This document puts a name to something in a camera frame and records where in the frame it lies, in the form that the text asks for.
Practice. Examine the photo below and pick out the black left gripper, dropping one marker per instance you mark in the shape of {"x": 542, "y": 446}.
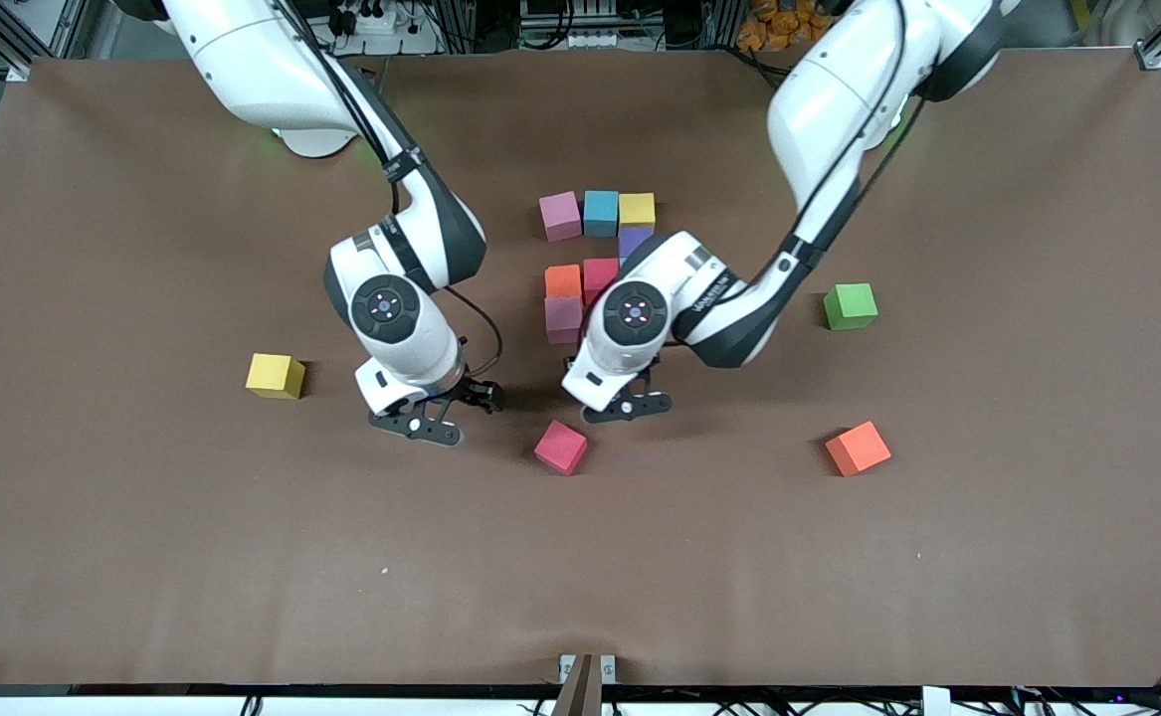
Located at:
{"x": 655, "y": 359}

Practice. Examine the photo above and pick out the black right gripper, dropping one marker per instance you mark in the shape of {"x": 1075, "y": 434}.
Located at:
{"x": 475, "y": 393}

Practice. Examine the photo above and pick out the red foam cube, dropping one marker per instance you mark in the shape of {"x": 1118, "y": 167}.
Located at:
{"x": 560, "y": 446}
{"x": 600, "y": 273}

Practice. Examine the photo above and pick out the pink foam cube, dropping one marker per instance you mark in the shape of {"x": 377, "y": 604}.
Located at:
{"x": 560, "y": 216}
{"x": 563, "y": 318}

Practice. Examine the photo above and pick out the orange foam cube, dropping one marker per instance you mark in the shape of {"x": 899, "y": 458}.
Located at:
{"x": 563, "y": 280}
{"x": 858, "y": 447}

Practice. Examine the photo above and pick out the purple foam cube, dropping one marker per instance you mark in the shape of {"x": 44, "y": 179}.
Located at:
{"x": 631, "y": 239}

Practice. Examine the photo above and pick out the yellow foam cube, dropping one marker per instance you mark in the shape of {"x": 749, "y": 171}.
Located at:
{"x": 637, "y": 208}
{"x": 275, "y": 374}

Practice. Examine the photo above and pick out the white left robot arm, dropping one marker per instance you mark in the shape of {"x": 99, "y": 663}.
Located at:
{"x": 839, "y": 99}

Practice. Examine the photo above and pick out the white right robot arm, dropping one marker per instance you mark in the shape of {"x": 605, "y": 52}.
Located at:
{"x": 242, "y": 60}

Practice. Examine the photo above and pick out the blue foam cube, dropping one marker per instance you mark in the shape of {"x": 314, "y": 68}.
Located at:
{"x": 600, "y": 212}

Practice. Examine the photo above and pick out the green foam cube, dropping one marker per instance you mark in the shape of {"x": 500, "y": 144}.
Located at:
{"x": 850, "y": 304}

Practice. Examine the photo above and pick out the silver equipment box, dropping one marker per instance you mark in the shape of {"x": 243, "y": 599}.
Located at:
{"x": 580, "y": 30}

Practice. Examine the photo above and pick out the white power strip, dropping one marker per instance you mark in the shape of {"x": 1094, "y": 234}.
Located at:
{"x": 391, "y": 40}

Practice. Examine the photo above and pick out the orange snack bag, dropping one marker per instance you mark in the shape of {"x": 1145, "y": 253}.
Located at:
{"x": 774, "y": 25}

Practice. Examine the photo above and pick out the small metal bracket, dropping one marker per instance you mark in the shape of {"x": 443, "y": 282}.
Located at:
{"x": 608, "y": 668}

